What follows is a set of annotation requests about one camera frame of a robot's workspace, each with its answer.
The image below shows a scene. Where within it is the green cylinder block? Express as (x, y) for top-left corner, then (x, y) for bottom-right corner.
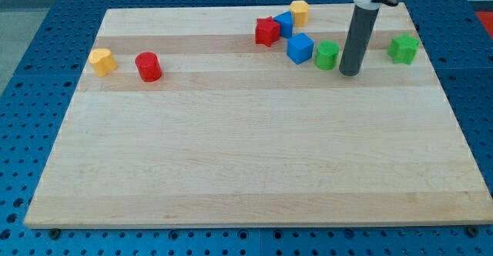
(314, 41), (340, 70)

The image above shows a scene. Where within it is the wooden board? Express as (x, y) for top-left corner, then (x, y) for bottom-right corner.
(24, 5), (492, 229)

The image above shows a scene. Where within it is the blue cube block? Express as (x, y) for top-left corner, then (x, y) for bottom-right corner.
(287, 33), (314, 65)

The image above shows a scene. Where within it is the red star block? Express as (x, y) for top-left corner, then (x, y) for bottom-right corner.
(255, 16), (280, 47)

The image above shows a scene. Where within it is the blue triangular block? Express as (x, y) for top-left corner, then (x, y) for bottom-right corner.
(273, 11), (293, 39)

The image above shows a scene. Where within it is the red cylinder block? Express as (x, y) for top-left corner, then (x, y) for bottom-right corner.
(135, 52), (163, 83)

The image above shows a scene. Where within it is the yellow hexagon block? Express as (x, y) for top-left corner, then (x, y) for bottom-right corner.
(290, 0), (310, 27)

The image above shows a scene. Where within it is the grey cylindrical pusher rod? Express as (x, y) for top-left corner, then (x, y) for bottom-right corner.
(339, 5), (379, 76)

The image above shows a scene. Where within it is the yellow heart block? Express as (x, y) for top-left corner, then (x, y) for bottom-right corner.
(89, 48), (118, 77)

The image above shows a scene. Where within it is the green star block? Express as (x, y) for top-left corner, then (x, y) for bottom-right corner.
(387, 33), (421, 65)

